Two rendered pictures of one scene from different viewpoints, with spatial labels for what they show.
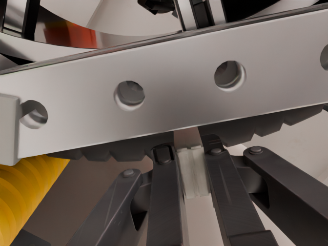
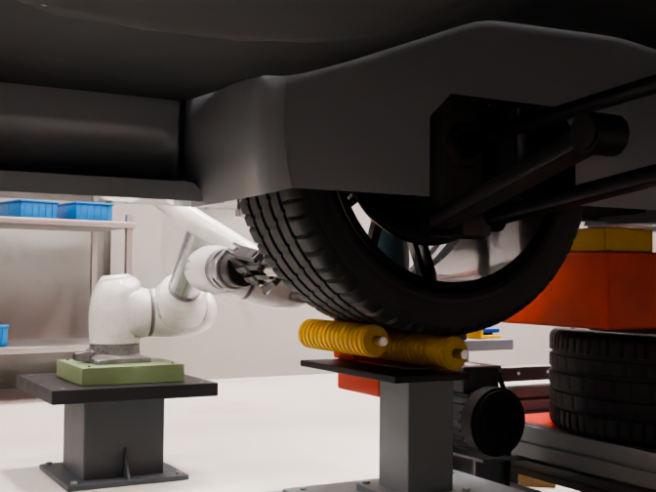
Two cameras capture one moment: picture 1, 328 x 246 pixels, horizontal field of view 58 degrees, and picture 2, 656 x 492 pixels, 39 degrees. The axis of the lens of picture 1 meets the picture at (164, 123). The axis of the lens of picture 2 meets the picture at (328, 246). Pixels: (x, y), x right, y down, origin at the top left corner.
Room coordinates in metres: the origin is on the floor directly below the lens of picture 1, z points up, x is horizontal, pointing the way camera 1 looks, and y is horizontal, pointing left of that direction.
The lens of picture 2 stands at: (1.89, -0.49, 0.62)
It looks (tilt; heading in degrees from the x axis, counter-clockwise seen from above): 2 degrees up; 161
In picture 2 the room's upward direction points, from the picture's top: 1 degrees clockwise
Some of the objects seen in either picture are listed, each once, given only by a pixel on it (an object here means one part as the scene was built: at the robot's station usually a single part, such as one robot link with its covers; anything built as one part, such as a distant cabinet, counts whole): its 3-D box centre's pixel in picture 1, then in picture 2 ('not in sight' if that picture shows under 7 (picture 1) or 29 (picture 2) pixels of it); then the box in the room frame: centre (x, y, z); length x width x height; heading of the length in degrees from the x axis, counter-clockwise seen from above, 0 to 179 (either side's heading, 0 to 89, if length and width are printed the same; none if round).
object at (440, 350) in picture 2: not in sight; (416, 348); (0.29, 0.21, 0.49); 0.29 x 0.06 x 0.06; 10
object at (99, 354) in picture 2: not in sight; (108, 352); (-1.13, -0.21, 0.38); 0.22 x 0.18 x 0.06; 106
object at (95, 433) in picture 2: not in sight; (112, 426); (-1.13, -0.19, 0.15); 0.50 x 0.50 x 0.30; 11
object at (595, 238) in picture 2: not in sight; (604, 241); (0.17, 0.71, 0.70); 0.14 x 0.14 x 0.05; 10
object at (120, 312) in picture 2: not in sight; (118, 307); (-1.13, -0.18, 0.52); 0.18 x 0.16 x 0.22; 94
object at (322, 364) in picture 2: not in sight; (379, 369); (0.27, 0.15, 0.45); 0.34 x 0.16 x 0.01; 10
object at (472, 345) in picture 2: not in sight; (435, 344); (-0.56, 0.65, 0.44); 0.43 x 0.17 x 0.03; 100
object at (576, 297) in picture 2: not in sight; (550, 248); (0.00, 0.68, 0.69); 0.52 x 0.17 x 0.35; 10
